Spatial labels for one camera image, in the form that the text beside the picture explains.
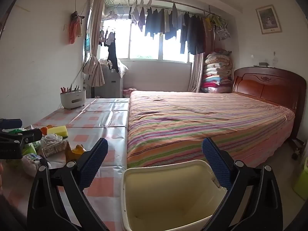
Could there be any white tissue wad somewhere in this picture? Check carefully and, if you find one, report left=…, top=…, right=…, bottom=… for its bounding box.
left=22, top=153, right=49, bottom=178

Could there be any striped curtain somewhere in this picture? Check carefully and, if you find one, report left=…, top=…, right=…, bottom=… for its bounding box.
left=188, top=52, right=205, bottom=92
left=82, top=0, right=106, bottom=87

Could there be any white foam fruit net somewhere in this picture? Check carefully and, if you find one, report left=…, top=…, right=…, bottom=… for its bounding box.
left=41, top=134, right=64, bottom=148

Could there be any cream plastic waste bin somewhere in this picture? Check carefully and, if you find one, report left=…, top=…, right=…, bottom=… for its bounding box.
left=120, top=159, right=228, bottom=231

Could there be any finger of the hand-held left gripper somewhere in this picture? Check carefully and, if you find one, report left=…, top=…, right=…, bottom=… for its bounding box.
left=0, top=128, right=43, bottom=160
left=0, top=119, right=23, bottom=129

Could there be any bed with striped cover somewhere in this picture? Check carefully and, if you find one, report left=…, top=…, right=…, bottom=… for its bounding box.
left=126, top=90, right=295, bottom=172

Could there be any orange hanging cloth bag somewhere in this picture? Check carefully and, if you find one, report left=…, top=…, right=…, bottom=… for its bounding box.
left=69, top=11, right=83, bottom=45

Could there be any brown medicine bottle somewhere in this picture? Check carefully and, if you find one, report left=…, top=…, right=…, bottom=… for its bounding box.
left=64, top=141, right=87, bottom=162

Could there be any black hanging garment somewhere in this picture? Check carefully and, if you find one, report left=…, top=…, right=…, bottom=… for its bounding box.
left=107, top=37, right=120, bottom=72

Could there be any stack of folded blankets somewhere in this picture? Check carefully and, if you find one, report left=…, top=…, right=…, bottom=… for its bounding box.
left=200, top=49, right=234, bottom=94

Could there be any wooden bed headboard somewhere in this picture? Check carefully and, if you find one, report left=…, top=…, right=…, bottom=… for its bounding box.
left=232, top=67, right=307, bottom=140

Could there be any wire drying rack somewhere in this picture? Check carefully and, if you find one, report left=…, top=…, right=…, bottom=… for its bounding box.
left=104, top=0, right=126, bottom=18

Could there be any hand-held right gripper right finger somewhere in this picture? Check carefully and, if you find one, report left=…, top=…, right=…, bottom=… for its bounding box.
left=201, top=137, right=283, bottom=231

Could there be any green packet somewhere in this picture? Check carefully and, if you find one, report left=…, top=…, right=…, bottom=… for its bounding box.
left=22, top=143, right=37, bottom=156

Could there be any green plastic bin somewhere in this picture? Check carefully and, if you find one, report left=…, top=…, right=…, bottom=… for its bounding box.
left=292, top=157, right=308, bottom=201

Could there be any framed wall picture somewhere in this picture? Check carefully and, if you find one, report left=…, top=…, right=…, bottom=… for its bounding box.
left=255, top=4, right=283, bottom=34

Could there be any row of hanging clothes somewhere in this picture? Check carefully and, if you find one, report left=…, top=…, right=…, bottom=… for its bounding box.
left=129, top=0, right=229, bottom=56

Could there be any yellow sponge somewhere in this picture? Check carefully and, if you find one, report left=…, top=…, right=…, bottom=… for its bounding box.
left=47, top=125, right=69, bottom=138

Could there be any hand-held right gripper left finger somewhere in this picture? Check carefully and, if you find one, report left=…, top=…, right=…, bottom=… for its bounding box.
left=27, top=138, right=110, bottom=231

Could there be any grey air cooler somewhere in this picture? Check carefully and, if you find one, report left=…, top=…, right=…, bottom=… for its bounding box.
left=94, top=64, right=125, bottom=99

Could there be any white utensil holder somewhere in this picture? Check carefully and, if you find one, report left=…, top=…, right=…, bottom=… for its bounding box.
left=60, top=84, right=86, bottom=109

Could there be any hanging sock rack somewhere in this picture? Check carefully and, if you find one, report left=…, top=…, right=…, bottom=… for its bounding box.
left=98, top=27, right=116, bottom=47

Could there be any window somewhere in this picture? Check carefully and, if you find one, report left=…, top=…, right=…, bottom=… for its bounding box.
left=99, top=0, right=196, bottom=63

